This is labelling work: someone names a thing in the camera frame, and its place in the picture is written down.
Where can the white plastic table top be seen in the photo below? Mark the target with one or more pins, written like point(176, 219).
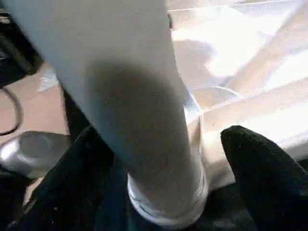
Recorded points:
point(240, 72)

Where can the dark robot lower body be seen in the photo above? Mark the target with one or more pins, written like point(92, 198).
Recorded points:
point(19, 48)

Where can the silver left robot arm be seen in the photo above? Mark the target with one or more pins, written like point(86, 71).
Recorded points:
point(29, 149)

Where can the black work mat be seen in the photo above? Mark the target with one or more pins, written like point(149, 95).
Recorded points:
point(115, 207)

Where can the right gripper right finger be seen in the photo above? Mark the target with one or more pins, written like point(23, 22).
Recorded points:
point(264, 180)

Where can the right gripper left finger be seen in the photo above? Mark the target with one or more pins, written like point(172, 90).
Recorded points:
point(67, 192)

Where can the white plastic table leg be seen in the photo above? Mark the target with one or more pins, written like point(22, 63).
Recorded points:
point(120, 96)

